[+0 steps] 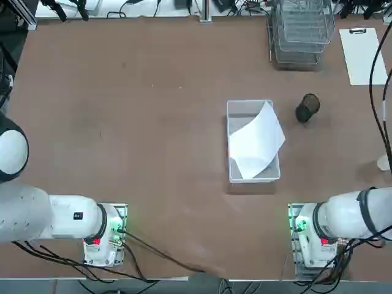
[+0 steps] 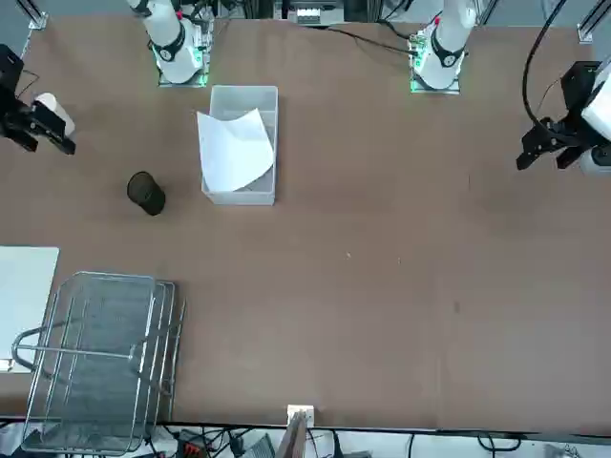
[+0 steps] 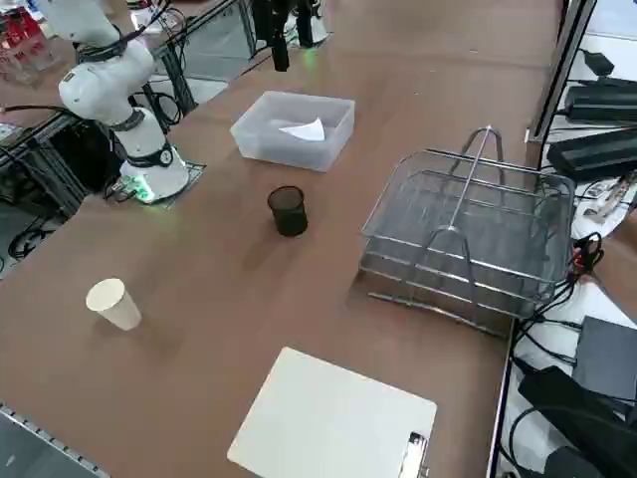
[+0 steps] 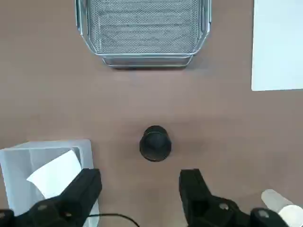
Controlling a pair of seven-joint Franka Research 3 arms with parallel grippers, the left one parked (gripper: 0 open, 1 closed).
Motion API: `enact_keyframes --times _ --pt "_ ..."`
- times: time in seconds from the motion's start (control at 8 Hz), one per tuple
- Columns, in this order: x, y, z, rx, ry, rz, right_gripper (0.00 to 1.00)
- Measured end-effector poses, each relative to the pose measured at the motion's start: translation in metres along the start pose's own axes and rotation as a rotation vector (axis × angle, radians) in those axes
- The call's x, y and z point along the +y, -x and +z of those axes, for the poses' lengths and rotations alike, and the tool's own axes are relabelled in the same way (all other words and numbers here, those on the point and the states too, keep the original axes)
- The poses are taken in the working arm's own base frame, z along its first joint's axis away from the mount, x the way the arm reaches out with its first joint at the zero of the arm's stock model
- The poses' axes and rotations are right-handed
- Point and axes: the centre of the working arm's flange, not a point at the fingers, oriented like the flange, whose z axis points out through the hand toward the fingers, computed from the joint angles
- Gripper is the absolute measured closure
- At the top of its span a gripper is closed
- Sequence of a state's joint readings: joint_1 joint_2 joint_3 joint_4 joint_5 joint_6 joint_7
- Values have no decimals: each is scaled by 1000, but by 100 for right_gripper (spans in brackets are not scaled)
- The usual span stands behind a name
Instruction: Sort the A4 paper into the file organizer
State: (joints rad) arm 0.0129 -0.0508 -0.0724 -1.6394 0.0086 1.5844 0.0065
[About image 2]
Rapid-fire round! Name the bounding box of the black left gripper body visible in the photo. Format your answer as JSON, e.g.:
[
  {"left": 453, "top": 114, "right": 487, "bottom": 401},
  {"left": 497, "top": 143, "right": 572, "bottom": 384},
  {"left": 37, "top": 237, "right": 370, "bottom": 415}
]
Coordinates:
[{"left": 560, "top": 60, "right": 603, "bottom": 126}]

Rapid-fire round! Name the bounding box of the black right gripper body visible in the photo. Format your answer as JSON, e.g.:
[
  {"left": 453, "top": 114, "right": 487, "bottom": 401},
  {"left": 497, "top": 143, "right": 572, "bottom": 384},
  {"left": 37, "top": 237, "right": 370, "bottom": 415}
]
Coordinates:
[{"left": 0, "top": 45, "right": 33, "bottom": 128}]

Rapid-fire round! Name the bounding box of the white A4 paper sheet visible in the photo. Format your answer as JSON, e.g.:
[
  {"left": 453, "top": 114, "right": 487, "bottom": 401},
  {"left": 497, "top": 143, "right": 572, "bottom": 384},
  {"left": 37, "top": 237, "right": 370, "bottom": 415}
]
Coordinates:
[{"left": 196, "top": 107, "right": 276, "bottom": 193}]

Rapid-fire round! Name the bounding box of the metal mesh file organizer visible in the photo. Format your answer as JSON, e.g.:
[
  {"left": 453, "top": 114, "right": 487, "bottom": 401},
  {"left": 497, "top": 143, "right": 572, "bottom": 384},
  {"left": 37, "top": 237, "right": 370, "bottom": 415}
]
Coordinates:
[{"left": 11, "top": 270, "right": 188, "bottom": 454}]

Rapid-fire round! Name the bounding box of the beige paper cup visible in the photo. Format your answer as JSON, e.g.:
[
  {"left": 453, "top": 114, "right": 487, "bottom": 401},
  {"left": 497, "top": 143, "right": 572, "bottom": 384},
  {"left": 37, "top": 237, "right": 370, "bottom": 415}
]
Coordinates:
[{"left": 32, "top": 93, "right": 76, "bottom": 137}]

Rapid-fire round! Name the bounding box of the black mesh pen cup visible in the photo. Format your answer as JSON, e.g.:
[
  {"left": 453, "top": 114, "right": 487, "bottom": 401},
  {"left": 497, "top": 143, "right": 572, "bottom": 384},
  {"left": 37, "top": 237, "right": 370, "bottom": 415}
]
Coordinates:
[{"left": 126, "top": 171, "right": 167, "bottom": 217}]

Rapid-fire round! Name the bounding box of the flat white board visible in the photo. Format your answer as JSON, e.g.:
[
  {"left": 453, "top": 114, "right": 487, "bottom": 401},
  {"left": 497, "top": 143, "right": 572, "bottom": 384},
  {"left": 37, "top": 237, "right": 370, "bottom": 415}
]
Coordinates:
[{"left": 0, "top": 245, "right": 61, "bottom": 374}]

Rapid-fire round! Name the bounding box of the translucent plastic bin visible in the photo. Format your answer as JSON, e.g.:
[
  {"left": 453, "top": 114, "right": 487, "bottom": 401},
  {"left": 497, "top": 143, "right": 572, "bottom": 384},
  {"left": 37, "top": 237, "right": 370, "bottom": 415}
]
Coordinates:
[{"left": 200, "top": 84, "right": 280, "bottom": 207}]

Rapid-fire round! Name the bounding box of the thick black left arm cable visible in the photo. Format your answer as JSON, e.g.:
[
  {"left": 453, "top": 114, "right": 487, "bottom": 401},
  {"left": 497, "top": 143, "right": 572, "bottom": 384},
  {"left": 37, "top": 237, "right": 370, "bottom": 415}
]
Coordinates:
[{"left": 522, "top": 0, "right": 569, "bottom": 126}]

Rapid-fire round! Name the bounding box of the aluminium frame rail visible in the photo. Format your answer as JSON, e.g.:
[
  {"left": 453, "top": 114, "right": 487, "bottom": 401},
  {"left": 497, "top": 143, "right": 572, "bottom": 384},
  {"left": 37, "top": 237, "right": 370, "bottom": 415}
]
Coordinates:
[
  {"left": 17, "top": 0, "right": 50, "bottom": 31},
  {"left": 576, "top": 0, "right": 611, "bottom": 45}
]

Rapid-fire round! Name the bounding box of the black cable across table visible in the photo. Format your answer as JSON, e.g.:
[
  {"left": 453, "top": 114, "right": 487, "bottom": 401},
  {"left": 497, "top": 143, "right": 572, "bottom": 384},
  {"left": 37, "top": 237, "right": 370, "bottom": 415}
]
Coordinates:
[{"left": 324, "top": 26, "right": 412, "bottom": 54}]

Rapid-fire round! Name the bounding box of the camera mount post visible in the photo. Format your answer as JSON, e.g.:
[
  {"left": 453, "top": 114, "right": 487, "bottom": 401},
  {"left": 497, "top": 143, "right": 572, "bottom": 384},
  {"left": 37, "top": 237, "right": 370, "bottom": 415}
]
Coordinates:
[{"left": 276, "top": 404, "right": 317, "bottom": 458}]

